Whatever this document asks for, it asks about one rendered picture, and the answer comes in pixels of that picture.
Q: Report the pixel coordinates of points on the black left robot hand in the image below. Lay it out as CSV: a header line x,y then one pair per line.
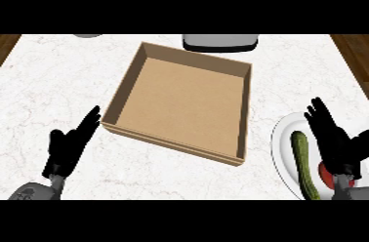
x,y
69,145

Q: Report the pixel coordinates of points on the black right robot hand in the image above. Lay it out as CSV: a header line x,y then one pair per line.
x,y
337,141

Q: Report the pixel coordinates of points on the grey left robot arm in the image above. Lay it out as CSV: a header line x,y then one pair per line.
x,y
39,189

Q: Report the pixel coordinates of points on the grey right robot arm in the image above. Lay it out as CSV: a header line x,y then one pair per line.
x,y
349,188

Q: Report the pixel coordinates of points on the long green squash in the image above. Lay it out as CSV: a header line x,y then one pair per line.
x,y
305,164

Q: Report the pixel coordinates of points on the white plate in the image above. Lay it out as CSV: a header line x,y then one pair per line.
x,y
289,154

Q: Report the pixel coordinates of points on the brown cardboard box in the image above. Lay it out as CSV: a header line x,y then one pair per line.
x,y
181,101

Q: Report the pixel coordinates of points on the red tomato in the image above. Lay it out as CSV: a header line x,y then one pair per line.
x,y
326,176

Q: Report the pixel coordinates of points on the grey round object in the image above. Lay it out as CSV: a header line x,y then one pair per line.
x,y
88,35

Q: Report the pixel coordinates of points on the grey and black appliance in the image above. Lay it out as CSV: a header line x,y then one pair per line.
x,y
221,42

